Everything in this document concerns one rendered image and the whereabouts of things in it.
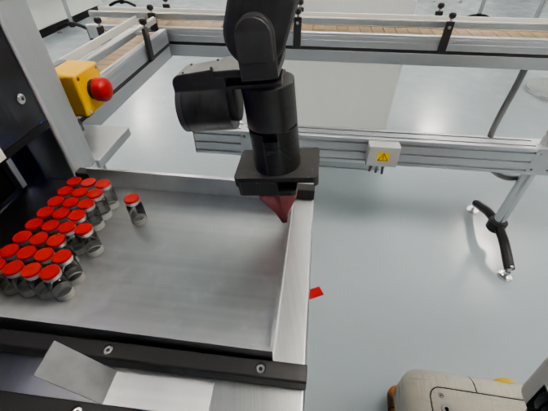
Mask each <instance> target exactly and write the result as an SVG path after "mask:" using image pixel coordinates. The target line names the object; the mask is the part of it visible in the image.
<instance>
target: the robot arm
mask: <svg viewBox="0 0 548 411"><path fill-rule="evenodd" d="M298 2H299V0H227V5H226V11H225V16H224V22H223V38H224V41H225V44H226V46H227V48H228V50H229V52H230V53H231V55H232V56H226V57H223V58H222V59H221V60H220V59H217V60H211V61H207V62H202V63H197V64H189V65H187V66H186V67H185V68H183V69H182V70H181V71H180V72H179V73H178V74H177V75H176V76H175V77H174V78H173V81H172V85H173V87H174V91H175V110H176V114H177V117H178V119H179V123H180V125H181V126H182V127H183V129H184V130H185V131H188V132H189V131H206V130H236V129H237V128H238V127H239V125H240V121H241V120H242V118H243V113H244V106H245V114H246V119H247V123H248V127H249V133H250V141H251V146H252V150H245V151H243V153H242V154H241V159H240V161H239V164H238V166H237V168H236V173H235V175H234V179H235V183H236V186H237V187H238V188H239V191H240V194H241V195H242V196H259V198H260V200H261V201H262V202H263V203H265V204H266V205H267V206H268V207H269V208H270V209H272V210H273V211H274V212H275V213H276V214H277V216H278V217H279V219H280V220H281V222H282V223H287V219H288V213H289V210H290V208H291V207H292V205H293V203H294V201H295V199H296V197H297V191H298V183H314V186H316V185H318V183H319V164H320V149H318V148H299V137H298V116H297V105H296V94H295V83H294V75H293V74H292V73H289V72H286V71H285V69H283V68H282V65H283V63H284V60H285V56H286V52H285V45H286V43H287V40H288V37H289V34H290V31H291V29H292V25H293V22H294V17H295V14H296V11H297V8H298ZM243 101H244V103H243Z"/></svg>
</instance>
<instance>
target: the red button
mask: <svg viewBox="0 0 548 411"><path fill-rule="evenodd" d="M91 94H92V95H93V97H94V98H95V99H96V100H97V101H103V102H107V101H109V100H110V99H111V98H112V97H113V86H112V83H111V82H110V81H109V80H108V79H107V78H105V77H94V78H93V79H92V81H91Z"/></svg>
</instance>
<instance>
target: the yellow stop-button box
mask: <svg viewBox="0 0 548 411"><path fill-rule="evenodd" d="M53 65H54V67H55V70H56V72H57V74H58V76H59V79H60V81H61V83H62V86H63V88H64V91H65V93H66V95H67V97H68V100H69V103H70V104H71V106H72V109H73V111H74V114H75V116H80V117H89V116H90V115H91V114H92V113H94V112H95V111H96V110H97V109H98V108H99V107H101V106H102V105H103V104H104V103H105V102H103V101H97V100H96V99H95V98H94V97H93V95H92V94H91V81H92V79H93V78H94V77H101V76H100V74H99V70H98V68H97V65H96V62H94V61H82V60H56V61H55V62H53Z"/></svg>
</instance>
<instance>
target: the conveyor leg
mask: <svg viewBox="0 0 548 411"><path fill-rule="evenodd" d="M540 144H541V145H543V146H545V147H548V130H547V131H546V133H545V134H544V136H543V138H542V139H541V141H540ZM535 176H536V175H524V174H520V175H519V177H518V178H517V180H516V181H515V184H514V185H513V187H512V189H511V190H510V192H509V193H508V195H507V196H506V199H505V200H504V201H503V203H502V205H501V207H500V208H499V210H498V211H497V213H496V214H495V216H494V218H493V220H494V221H495V222H497V223H500V224H504V223H505V222H506V221H507V219H508V218H509V216H510V214H511V213H512V211H513V210H514V208H515V207H516V206H517V204H518V202H519V200H520V199H521V197H522V196H523V195H524V193H525V192H526V190H527V189H528V187H529V185H530V184H531V182H532V181H533V179H534V178H535Z"/></svg>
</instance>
